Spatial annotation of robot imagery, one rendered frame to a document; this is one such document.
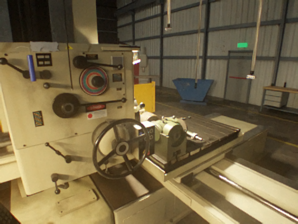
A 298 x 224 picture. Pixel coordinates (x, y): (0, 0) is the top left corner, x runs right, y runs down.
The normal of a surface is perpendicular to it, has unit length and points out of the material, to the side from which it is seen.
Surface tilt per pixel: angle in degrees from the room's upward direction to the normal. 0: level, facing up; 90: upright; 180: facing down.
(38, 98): 90
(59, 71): 90
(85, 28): 90
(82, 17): 90
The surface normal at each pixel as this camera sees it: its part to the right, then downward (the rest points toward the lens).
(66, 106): 0.59, 0.23
